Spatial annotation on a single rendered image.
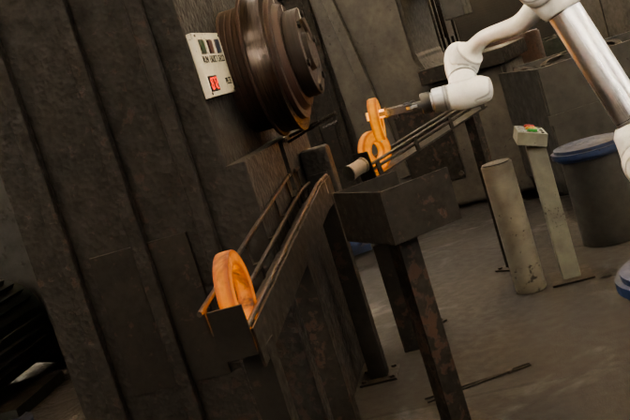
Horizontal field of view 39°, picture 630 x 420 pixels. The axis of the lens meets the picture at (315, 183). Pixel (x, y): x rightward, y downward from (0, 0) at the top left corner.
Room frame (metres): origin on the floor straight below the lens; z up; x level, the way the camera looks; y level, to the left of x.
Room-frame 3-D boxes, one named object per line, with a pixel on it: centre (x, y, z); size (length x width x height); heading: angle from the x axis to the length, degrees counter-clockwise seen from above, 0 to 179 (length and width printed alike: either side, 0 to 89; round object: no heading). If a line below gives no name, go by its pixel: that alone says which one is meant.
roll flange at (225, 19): (2.88, 0.09, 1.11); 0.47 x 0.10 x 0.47; 169
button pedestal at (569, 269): (3.39, -0.85, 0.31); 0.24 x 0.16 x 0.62; 169
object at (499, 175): (3.38, -0.69, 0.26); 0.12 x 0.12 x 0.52
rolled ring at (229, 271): (1.80, 0.22, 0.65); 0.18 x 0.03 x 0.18; 171
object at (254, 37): (2.86, 0.00, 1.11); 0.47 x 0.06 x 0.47; 169
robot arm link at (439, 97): (3.11, -0.50, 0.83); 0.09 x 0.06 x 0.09; 168
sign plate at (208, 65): (2.55, 0.18, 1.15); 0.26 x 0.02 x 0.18; 169
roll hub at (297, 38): (2.84, -0.09, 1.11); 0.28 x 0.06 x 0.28; 169
